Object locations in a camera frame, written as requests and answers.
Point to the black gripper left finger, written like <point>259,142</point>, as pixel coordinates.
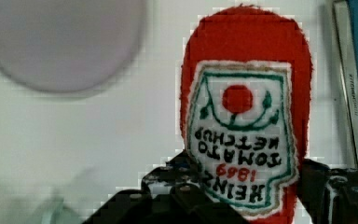
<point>169,194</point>

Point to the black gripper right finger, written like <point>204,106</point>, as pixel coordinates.
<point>330,196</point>

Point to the red felt ketchup bottle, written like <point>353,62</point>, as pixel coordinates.
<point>245,109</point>

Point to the black toaster oven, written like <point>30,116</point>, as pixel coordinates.
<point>355,84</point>

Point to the grey oval plate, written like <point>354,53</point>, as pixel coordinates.
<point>68,45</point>

